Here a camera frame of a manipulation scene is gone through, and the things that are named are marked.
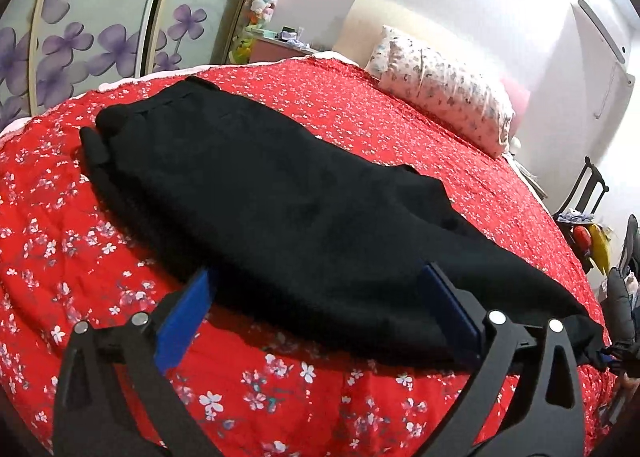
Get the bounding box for white air conditioner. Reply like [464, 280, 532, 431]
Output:
[572, 0, 632, 124]

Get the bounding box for white floral pillow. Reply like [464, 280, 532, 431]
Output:
[365, 24, 516, 160]

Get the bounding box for black pants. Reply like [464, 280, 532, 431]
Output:
[80, 76, 606, 370]

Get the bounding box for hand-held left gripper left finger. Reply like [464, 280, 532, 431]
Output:
[52, 266, 221, 457]

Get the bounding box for cream and pink headboard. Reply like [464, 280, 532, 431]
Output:
[332, 0, 501, 78]

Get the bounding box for pink nightstand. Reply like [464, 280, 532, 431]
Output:
[247, 34, 321, 65]

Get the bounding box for yellow toy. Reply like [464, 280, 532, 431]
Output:
[587, 224, 612, 274]

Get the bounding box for floral wardrobe sliding door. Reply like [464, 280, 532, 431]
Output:
[150, 0, 273, 73]
[0, 0, 53, 130]
[30, 0, 177, 108]

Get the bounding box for red floral blanket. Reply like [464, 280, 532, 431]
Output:
[0, 60, 618, 457]

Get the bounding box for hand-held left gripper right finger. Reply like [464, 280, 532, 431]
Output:
[420, 262, 586, 457]

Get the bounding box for air conditioner cable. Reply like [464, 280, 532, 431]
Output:
[594, 60, 621, 119]

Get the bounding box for black trolley handle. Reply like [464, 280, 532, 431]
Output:
[565, 156, 611, 218]

